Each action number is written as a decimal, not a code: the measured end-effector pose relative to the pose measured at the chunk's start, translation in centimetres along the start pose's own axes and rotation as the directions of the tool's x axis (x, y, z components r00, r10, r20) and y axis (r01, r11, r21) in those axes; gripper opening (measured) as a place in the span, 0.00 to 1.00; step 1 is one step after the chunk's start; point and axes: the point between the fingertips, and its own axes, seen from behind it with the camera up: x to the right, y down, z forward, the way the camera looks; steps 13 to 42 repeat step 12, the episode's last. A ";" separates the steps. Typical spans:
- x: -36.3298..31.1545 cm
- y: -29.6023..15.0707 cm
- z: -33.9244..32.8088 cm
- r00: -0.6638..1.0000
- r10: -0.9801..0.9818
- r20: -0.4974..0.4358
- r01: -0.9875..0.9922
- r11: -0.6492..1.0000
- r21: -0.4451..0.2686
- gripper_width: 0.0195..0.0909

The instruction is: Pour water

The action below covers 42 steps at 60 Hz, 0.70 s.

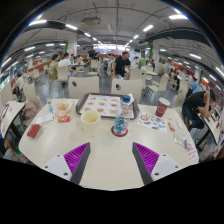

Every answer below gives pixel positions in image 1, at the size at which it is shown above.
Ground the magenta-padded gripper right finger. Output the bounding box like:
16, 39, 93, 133
131, 142, 183, 186

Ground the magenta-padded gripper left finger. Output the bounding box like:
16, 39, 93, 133
42, 142, 92, 186

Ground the clear water bottle blue cap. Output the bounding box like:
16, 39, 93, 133
113, 94, 134, 136

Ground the cream plastic cup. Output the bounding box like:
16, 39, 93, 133
80, 109, 102, 137

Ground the colourful printed flyer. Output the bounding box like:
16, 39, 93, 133
136, 111, 168, 134

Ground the clear plastic packet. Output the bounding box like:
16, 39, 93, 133
173, 129, 189, 148

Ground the flat red snack packet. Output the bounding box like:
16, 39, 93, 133
58, 115, 71, 124

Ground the flat round red coaster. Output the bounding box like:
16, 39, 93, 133
110, 124, 129, 138

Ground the white paper with red print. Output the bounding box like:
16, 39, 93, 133
184, 144, 200, 163

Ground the white printed card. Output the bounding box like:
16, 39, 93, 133
34, 113, 55, 126

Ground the small red box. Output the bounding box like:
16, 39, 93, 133
26, 123, 42, 139

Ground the dark brown food tray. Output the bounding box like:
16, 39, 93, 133
75, 92, 140, 120

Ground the red paper cup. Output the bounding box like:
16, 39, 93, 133
155, 97, 171, 118

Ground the printed paper tray liner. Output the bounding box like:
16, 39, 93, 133
79, 94, 136, 118

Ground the pink bag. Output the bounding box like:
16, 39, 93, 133
20, 100, 38, 121

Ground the cream neighbouring dining table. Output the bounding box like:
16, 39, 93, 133
199, 103, 224, 148
0, 100, 26, 139

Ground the cream chair with round hole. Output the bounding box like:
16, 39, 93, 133
67, 75, 100, 100
110, 78, 144, 105

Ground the person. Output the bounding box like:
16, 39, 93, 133
187, 76, 200, 94
58, 52, 76, 79
181, 88, 218, 131
48, 53, 60, 82
111, 50, 132, 80

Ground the cream dining chairs group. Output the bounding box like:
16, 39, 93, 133
1, 58, 188, 114

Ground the ceiling air conditioner unit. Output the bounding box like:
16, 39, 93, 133
81, 16, 102, 28

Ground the ceiling strip lights group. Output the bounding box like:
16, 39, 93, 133
1, 13, 224, 76

